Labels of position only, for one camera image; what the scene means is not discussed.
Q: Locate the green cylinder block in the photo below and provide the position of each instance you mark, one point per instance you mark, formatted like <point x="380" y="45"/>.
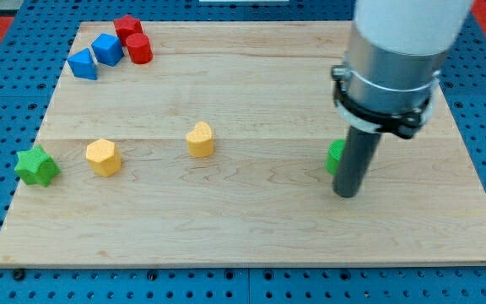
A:
<point x="334" y="155"/>

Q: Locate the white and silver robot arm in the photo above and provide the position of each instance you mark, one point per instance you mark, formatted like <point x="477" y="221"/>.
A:
<point x="391" y="68"/>

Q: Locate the yellow hexagon block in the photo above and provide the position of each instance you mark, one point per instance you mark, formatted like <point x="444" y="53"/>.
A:
<point x="104" y="157"/>

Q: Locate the wooden board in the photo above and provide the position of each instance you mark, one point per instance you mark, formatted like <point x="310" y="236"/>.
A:
<point x="263" y="198"/>

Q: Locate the yellow heart block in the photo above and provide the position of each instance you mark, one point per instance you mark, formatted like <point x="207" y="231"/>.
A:
<point x="200" y="140"/>

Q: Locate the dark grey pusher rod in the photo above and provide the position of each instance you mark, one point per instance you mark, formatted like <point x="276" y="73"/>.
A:
<point x="357" y="154"/>

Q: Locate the red cylinder block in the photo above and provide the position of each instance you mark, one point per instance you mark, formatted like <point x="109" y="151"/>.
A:
<point x="139" y="48"/>

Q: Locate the blue cube block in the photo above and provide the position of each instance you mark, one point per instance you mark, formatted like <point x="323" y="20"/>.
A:
<point x="108" y="49"/>

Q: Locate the red star block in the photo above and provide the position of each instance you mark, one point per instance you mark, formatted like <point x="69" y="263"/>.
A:
<point x="125" y="26"/>

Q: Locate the blue triangle block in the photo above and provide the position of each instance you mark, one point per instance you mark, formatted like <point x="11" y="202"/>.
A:
<point x="83" y="65"/>

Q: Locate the green star block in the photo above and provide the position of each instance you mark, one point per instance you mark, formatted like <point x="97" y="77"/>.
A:
<point x="35" y="166"/>

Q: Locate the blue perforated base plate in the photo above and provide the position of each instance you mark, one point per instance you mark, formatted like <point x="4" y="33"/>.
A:
<point x="32" y="54"/>

